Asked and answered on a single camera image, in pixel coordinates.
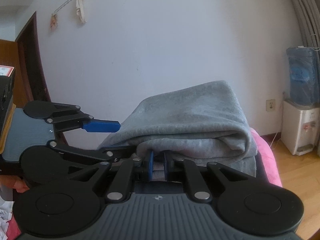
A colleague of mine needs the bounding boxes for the grey sweatpants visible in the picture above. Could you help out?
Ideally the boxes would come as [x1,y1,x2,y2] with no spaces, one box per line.
[99,80,257,177]

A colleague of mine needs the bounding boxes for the person left hand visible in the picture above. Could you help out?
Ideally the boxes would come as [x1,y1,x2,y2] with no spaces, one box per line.
[0,175,29,193]

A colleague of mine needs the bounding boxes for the white garment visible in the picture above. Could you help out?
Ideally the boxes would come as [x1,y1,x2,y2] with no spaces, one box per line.
[0,198,14,240]

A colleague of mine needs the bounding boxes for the wooden door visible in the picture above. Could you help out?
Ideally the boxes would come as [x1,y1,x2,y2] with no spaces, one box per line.
[1,14,51,108]

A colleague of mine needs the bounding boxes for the pink floral blanket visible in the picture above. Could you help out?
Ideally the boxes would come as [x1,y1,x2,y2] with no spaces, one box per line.
[250,128,282,187]

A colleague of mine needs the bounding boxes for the white water dispenser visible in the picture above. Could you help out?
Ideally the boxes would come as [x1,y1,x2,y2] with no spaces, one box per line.
[281,100,319,156]

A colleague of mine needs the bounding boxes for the blue water bottle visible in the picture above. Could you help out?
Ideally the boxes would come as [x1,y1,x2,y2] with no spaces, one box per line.
[286,47,319,106]

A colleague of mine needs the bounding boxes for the beige curtain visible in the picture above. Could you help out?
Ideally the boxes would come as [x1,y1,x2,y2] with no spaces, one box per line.
[291,0,319,51]

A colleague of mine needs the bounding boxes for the wall socket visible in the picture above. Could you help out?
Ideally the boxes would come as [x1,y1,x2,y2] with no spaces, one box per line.
[266,99,276,112]

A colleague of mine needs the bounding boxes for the wall hook rack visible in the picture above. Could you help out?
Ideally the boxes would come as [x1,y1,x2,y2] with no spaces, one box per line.
[50,0,86,31]

